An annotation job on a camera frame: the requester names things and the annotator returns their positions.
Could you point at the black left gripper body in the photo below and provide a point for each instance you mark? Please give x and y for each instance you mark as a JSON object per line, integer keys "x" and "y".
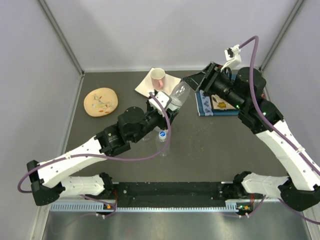
{"x": 160, "y": 121}

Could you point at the white square plate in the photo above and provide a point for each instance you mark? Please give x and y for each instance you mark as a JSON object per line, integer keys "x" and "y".
{"x": 145, "y": 85}

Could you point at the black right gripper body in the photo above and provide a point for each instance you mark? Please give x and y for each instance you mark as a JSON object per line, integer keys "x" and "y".
{"x": 219, "y": 85}

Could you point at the metal frame post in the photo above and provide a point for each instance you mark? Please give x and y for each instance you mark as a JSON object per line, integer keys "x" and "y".
{"x": 60, "y": 35}
{"x": 297, "y": 7}

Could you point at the left metal frame post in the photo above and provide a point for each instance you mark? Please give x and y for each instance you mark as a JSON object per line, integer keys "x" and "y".
{"x": 60, "y": 35}

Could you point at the beige oval painted plate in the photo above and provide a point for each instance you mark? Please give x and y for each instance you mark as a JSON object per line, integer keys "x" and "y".
{"x": 100, "y": 102}

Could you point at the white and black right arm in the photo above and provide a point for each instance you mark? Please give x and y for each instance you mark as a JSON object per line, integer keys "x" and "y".
{"x": 300, "y": 188}

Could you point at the clear bottle with blue cap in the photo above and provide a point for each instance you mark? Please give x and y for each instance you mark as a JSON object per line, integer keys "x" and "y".
{"x": 162, "y": 143}

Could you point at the clear bottle with red label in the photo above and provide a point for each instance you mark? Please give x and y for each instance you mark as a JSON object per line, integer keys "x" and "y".
{"x": 179, "y": 96}

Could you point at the pink ceramic mug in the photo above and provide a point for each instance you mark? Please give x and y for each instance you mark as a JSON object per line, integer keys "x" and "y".
{"x": 158, "y": 76}

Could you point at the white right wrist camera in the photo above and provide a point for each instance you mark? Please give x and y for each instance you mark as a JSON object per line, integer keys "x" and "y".
{"x": 232, "y": 56}

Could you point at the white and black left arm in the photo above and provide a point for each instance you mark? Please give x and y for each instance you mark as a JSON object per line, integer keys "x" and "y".
{"x": 53, "y": 179}

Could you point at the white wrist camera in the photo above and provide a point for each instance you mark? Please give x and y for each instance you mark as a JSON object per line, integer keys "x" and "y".
{"x": 159, "y": 98}
{"x": 232, "y": 56}

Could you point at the blue patterned placemat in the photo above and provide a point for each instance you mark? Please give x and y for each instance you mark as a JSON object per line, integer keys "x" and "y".
{"x": 205, "y": 109}

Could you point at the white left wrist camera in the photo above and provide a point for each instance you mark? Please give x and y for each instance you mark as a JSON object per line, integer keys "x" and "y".
{"x": 159, "y": 98}

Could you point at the grey slotted cable duct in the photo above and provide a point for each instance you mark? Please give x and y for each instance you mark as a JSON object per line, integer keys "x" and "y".
{"x": 93, "y": 206}

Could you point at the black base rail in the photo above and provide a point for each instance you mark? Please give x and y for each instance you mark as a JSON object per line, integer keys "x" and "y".
{"x": 176, "y": 194}

